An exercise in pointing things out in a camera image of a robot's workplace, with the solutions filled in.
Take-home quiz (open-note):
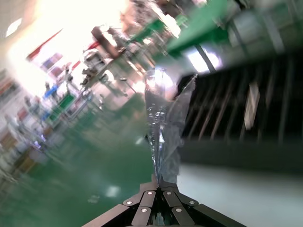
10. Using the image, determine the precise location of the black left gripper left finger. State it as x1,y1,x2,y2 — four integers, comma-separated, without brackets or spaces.
81,176,159,227

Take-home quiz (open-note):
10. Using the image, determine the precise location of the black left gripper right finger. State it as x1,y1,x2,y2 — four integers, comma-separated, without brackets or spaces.
158,182,247,227

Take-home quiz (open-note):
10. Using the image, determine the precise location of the grey transparent antistatic bag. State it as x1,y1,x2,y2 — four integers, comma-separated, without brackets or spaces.
143,68,198,189

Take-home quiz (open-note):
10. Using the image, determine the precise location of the black slotted plastic container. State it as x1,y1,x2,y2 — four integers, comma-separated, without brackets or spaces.
177,53,303,171

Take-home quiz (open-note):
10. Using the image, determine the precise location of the green storage bin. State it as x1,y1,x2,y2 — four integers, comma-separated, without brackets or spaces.
57,94,77,110

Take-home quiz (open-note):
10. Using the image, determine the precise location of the blue storage bin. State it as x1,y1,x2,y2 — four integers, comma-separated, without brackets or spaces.
43,86,58,98

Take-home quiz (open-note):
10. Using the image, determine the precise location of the green table cloth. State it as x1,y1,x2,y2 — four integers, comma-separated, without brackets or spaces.
165,0,239,55

